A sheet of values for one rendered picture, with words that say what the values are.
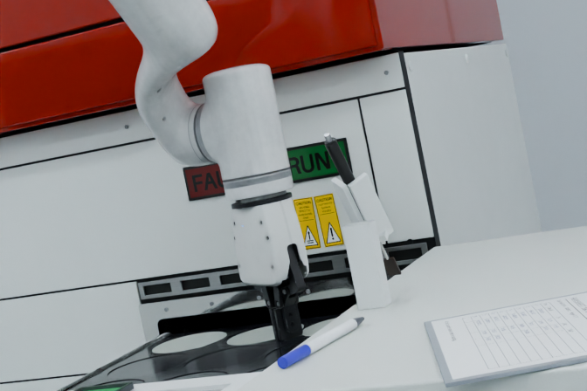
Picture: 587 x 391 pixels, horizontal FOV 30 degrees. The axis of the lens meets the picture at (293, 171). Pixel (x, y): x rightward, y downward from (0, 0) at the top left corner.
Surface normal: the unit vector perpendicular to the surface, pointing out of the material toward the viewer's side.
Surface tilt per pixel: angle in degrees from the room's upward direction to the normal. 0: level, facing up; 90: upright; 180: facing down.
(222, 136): 90
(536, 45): 90
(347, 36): 90
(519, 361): 0
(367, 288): 90
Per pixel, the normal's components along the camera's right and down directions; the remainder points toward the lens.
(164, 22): 0.18, 0.55
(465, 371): -0.20, -0.98
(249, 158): -0.07, 0.07
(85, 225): -0.38, 0.12
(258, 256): -0.84, 0.17
